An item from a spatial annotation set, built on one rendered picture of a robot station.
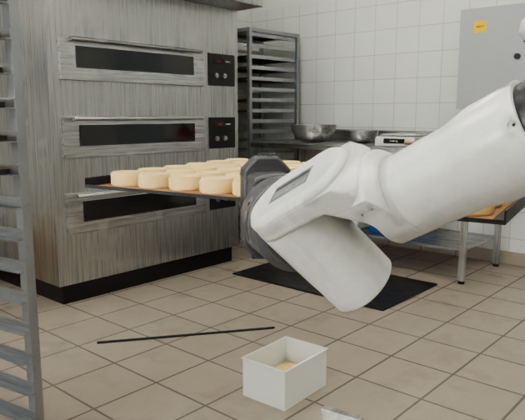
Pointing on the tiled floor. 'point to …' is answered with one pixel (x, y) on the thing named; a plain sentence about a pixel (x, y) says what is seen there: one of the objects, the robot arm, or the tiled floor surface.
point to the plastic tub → (284, 372)
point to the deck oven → (116, 137)
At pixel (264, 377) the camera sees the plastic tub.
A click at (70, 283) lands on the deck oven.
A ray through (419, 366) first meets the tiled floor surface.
